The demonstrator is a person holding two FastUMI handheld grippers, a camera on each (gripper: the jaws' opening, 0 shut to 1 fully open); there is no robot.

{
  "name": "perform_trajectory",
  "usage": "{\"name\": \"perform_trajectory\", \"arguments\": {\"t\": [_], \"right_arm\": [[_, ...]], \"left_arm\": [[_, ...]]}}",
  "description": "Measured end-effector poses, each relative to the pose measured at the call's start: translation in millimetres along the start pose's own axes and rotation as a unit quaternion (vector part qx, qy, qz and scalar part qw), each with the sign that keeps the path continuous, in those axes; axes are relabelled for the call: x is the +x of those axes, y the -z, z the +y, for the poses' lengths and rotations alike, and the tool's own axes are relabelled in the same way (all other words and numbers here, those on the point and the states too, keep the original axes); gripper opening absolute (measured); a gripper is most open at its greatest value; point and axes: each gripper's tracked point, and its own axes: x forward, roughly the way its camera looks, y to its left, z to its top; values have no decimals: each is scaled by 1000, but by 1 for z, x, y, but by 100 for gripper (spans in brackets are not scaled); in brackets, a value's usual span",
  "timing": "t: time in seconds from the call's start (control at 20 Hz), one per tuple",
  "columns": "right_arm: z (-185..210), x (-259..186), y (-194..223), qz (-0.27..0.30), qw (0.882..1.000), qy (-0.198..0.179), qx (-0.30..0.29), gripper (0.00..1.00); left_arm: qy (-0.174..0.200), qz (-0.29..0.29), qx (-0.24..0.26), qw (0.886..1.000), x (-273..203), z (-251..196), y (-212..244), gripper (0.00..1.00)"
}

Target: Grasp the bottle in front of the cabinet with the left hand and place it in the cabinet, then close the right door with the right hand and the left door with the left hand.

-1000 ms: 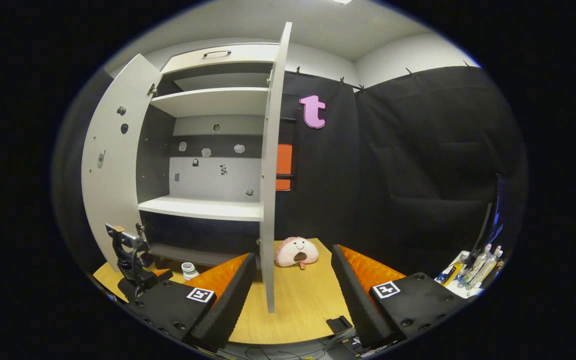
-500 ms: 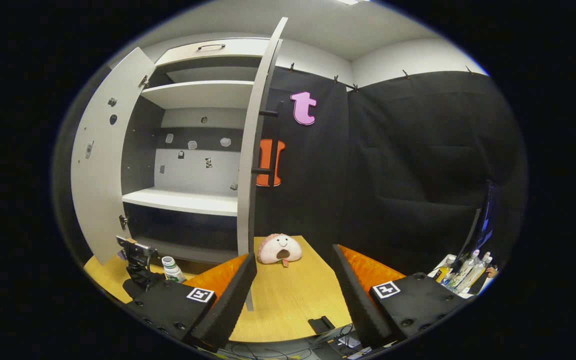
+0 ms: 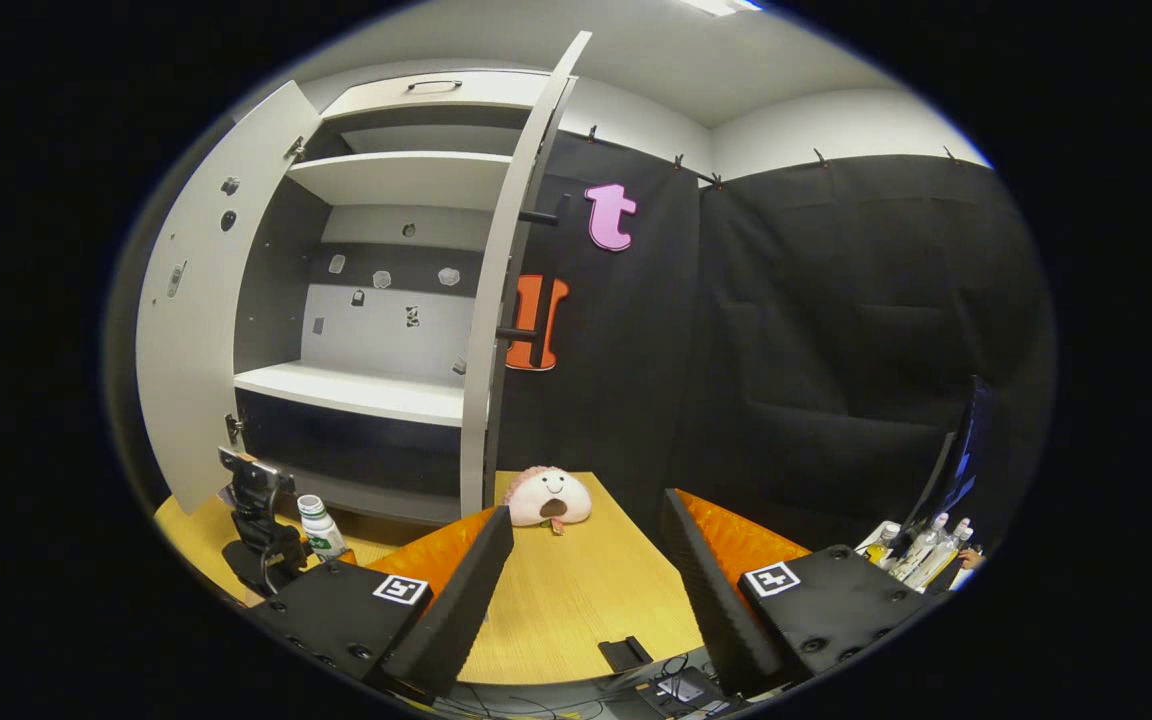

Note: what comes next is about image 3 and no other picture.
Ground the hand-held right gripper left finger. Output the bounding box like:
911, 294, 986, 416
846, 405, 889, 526
248, 505, 515, 701

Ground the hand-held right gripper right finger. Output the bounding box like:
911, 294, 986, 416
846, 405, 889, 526
661, 488, 952, 698

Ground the white bottle with green label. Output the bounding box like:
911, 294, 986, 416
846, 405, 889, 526
296, 494, 349, 563

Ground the white cabinet door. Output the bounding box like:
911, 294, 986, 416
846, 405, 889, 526
134, 80, 324, 516
459, 30, 594, 521

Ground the dark device with label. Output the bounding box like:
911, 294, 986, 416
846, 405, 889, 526
636, 668, 727, 716

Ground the pink and white plush toy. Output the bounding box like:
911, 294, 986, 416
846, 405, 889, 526
503, 465, 594, 536

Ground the white tray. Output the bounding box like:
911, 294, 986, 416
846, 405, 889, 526
854, 520, 987, 598

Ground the small yellow bottle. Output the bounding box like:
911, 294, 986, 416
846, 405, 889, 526
864, 520, 903, 567

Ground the clear plastic bottle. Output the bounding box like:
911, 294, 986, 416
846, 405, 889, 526
891, 512, 949, 583
904, 520, 975, 591

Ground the black backdrop cloth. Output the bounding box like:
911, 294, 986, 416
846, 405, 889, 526
491, 130, 1052, 561

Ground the white cabinet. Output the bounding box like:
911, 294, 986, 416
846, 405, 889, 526
233, 68, 577, 526

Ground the white cabinet drawer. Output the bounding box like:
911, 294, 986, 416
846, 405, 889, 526
321, 70, 552, 121

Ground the small black bracket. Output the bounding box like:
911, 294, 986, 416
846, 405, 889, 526
598, 636, 653, 673

